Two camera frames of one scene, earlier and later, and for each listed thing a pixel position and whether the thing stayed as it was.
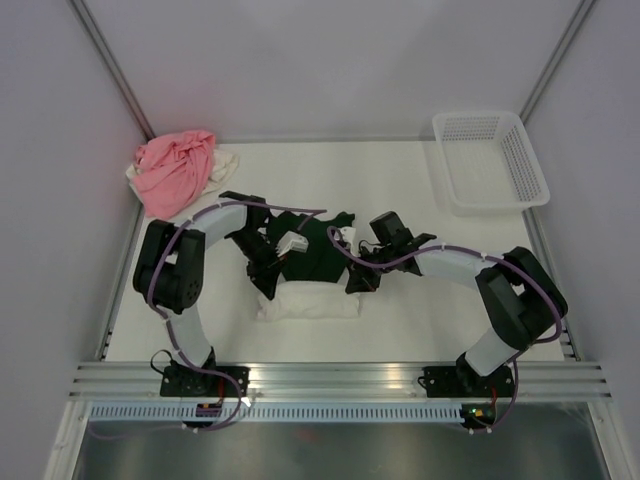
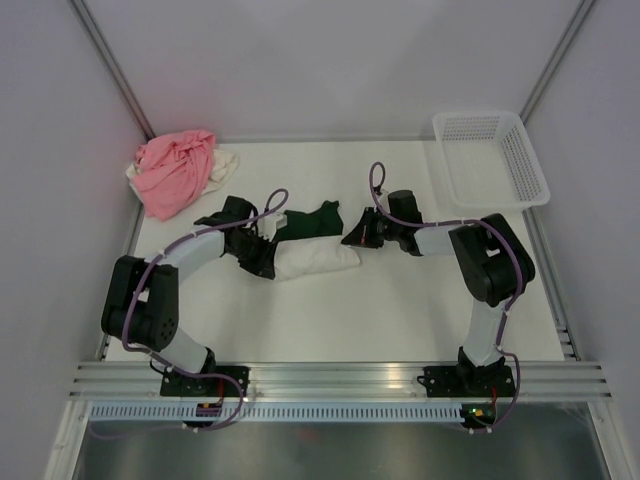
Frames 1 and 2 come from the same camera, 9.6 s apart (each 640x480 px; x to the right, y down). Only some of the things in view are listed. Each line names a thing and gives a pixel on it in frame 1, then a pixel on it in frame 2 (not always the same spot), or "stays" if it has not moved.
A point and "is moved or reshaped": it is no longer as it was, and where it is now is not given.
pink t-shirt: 172,169 stays
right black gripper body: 371,275 → 377,228
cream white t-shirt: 225,164 stays
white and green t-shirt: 313,283 is moved or reshaped
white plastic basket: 488,163 stays
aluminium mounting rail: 143,380 stays
